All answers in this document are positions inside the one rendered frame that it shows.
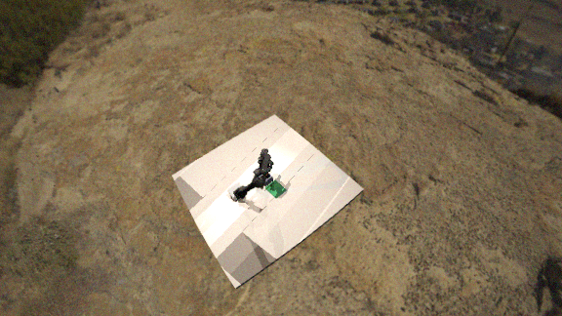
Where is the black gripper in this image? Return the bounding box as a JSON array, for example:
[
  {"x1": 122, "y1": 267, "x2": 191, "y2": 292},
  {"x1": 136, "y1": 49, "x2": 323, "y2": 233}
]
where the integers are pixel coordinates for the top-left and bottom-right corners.
[{"x1": 253, "y1": 160, "x2": 274, "y2": 175}]

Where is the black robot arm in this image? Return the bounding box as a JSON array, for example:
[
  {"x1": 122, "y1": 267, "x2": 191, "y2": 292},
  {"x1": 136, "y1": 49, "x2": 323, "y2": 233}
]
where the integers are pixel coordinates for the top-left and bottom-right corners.
[{"x1": 233, "y1": 148, "x2": 272, "y2": 199}]

